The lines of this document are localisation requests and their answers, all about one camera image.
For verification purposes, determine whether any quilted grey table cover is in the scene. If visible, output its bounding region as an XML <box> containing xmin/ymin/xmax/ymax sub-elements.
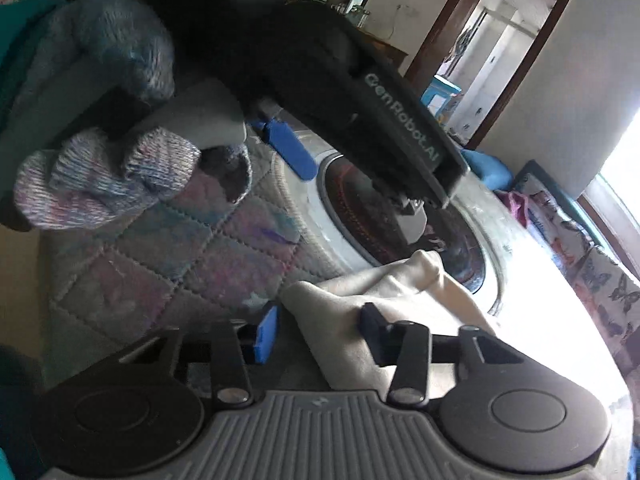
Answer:
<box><xmin>42</xmin><ymin>138</ymin><xmax>634</xmax><ymax>479</ymax></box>

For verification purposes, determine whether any large butterfly pillow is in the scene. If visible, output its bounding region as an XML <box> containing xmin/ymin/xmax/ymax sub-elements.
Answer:
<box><xmin>570</xmin><ymin>246</ymin><xmax>639</xmax><ymax>356</ymax></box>

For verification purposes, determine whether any small butterfly pillow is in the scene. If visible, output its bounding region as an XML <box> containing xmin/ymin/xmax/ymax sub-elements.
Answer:
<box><xmin>518</xmin><ymin>174</ymin><xmax>594</xmax><ymax>281</ymax></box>

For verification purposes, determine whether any brown door frame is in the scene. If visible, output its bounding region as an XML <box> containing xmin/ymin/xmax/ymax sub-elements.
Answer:
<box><xmin>406</xmin><ymin>0</ymin><xmax>570</xmax><ymax>148</ymax></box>

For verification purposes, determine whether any blue white small cabinet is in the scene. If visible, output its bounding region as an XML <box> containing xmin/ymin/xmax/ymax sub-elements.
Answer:
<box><xmin>421</xmin><ymin>75</ymin><xmax>463</xmax><ymax>126</ymax></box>

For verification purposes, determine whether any cream garment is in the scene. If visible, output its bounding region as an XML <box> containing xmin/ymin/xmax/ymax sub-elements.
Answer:
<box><xmin>281</xmin><ymin>250</ymin><xmax>495</xmax><ymax>396</ymax></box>

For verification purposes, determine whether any gloved left hand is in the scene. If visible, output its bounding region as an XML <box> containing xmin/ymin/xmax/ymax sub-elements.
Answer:
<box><xmin>1</xmin><ymin>0</ymin><xmax>253</xmax><ymax>231</ymax></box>

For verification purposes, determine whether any black round induction cooktop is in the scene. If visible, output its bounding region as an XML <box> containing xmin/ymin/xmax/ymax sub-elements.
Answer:
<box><xmin>318</xmin><ymin>154</ymin><xmax>486</xmax><ymax>292</ymax></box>

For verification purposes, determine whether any blue corner sofa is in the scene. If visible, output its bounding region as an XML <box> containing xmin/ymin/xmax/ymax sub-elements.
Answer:
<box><xmin>459</xmin><ymin>147</ymin><xmax>640</xmax><ymax>281</ymax></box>

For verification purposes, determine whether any purple cloth on sofa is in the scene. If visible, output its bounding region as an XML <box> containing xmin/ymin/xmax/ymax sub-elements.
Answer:
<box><xmin>495</xmin><ymin>191</ymin><xmax>528</xmax><ymax>229</ymax></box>

